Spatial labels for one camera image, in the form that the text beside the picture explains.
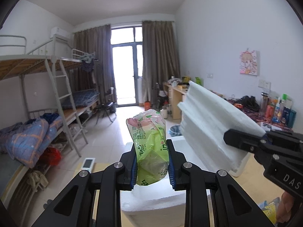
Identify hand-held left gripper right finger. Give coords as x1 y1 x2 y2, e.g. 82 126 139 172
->
166 139 277 227

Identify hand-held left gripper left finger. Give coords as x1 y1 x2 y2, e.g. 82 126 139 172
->
32 144 139 227

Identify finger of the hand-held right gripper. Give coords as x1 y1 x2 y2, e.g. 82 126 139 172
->
223 129 268 152

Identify white foam sheet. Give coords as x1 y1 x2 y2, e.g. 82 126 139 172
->
177 80 267 176

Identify green plastic bag pack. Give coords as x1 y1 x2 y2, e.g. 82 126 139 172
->
126 109 170 187

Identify white foam box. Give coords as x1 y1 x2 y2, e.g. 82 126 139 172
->
119 135 251 215

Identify person's right hand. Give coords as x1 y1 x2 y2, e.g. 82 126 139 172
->
276 190 297 225

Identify patterned dark tablecloth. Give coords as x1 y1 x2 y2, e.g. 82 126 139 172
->
227 99 294 132

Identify white printed paper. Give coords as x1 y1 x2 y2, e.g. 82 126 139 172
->
259 122 282 131

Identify black bag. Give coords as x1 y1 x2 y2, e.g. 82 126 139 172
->
240 96 260 111

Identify blue plastic basin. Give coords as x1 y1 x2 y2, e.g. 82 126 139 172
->
169 125 182 137

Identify cluster of toiletry bottles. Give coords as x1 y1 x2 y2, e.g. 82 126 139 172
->
259 92 297 129

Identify white remote control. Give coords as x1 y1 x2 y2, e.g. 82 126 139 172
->
80 157 96 171

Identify blue yellow printed packet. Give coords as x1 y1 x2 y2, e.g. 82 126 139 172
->
259 197 282 225

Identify black folding chair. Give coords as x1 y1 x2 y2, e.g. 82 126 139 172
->
95 87 117 124

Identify light wooden desk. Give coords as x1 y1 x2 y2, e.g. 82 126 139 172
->
163 82 190 120

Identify red plastic bag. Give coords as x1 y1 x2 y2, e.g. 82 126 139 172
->
39 147 62 167

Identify dark blue plaid mattress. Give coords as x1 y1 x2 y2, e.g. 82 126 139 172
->
62 89 100 108

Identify beige cloth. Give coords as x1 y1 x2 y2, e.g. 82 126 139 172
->
26 170 49 190

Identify glass balcony door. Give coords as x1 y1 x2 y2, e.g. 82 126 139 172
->
111 27 144 106

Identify blue orange plaid quilt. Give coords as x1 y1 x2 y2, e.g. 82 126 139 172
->
0 118 63 169

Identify dark hanging clothes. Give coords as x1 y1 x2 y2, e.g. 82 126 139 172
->
81 59 95 73

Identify brown curtain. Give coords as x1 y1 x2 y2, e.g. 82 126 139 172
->
141 20 181 105
73 24 112 104

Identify grey metal bunk bed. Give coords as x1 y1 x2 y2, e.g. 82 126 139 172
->
55 34 100 128
0 35 88 213

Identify white air conditioner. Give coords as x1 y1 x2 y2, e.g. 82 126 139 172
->
50 27 71 43

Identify cartoon wall poster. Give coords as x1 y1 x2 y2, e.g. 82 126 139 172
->
240 50 258 75

